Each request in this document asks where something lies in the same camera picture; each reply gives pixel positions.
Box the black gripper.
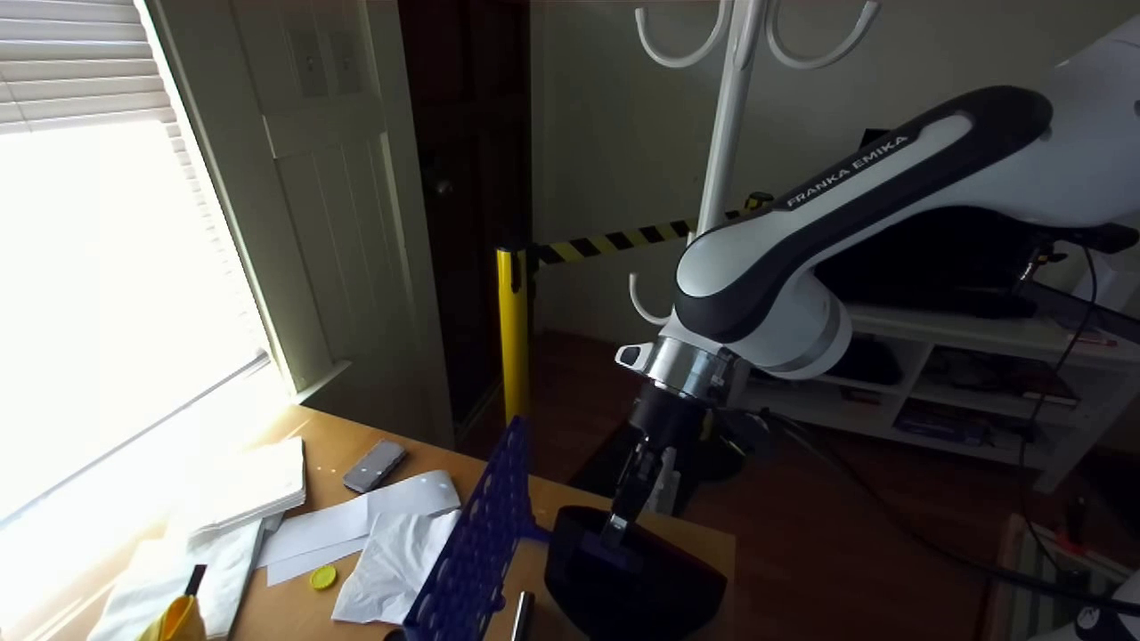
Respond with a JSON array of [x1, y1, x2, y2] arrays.
[[608, 383, 713, 533]]

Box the black round bowl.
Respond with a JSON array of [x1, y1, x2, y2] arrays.
[[541, 503, 729, 641]]

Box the white coat stand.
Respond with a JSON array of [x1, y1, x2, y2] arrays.
[[618, 0, 883, 332]]

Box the small white card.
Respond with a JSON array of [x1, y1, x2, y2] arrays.
[[504, 589, 533, 641]]

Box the blue connect four grid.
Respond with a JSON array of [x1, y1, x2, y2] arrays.
[[394, 415, 551, 641]]

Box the yellow stanchion pole black base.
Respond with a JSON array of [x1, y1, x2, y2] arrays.
[[492, 241, 533, 428]]

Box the yellow black caution tape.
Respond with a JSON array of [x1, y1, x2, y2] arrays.
[[526, 190, 777, 271]]

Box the crumpled white paper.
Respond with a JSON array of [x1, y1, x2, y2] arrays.
[[332, 504, 463, 631]]

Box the flat white paper sheet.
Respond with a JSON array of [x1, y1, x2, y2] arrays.
[[254, 468, 463, 589]]

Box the white shelf unit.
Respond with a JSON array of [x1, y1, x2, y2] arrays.
[[742, 298, 1140, 496]]

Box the black electronic device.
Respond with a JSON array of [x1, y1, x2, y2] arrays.
[[815, 205, 1140, 325]]

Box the white cloth pile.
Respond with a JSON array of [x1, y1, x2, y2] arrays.
[[85, 437, 310, 641]]

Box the white panelled door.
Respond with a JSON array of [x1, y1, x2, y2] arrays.
[[146, 0, 457, 445]]

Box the yellow bottle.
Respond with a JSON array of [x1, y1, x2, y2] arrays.
[[146, 560, 212, 641]]

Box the white window blinds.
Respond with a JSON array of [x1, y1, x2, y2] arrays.
[[0, 0, 162, 140]]

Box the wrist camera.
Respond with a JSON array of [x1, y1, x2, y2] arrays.
[[614, 339, 660, 373]]

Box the long black cable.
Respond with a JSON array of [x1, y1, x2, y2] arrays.
[[758, 236, 1140, 611]]

